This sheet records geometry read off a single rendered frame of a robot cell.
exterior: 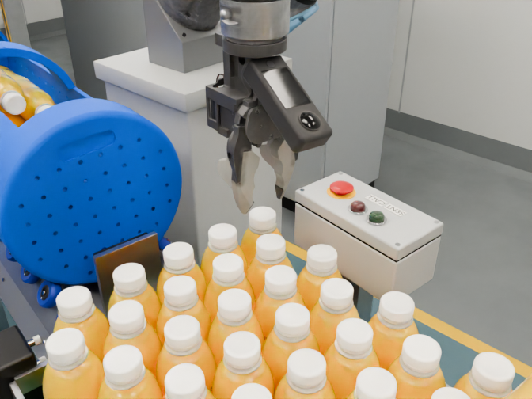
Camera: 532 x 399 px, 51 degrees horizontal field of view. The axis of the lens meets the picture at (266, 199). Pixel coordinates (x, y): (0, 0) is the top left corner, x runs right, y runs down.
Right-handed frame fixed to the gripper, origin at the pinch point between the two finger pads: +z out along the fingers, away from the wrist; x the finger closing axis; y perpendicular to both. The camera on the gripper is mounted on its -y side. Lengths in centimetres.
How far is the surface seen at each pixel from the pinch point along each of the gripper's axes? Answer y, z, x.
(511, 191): 69, 117, -231
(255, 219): 5.5, 6.9, -2.6
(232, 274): -1.9, 7.3, 6.9
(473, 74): 117, 68, -252
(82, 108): 26.4, -6.9, 11.5
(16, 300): 38, 29, 25
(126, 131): 23.8, -2.8, 6.7
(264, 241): 0.5, 6.8, -0.2
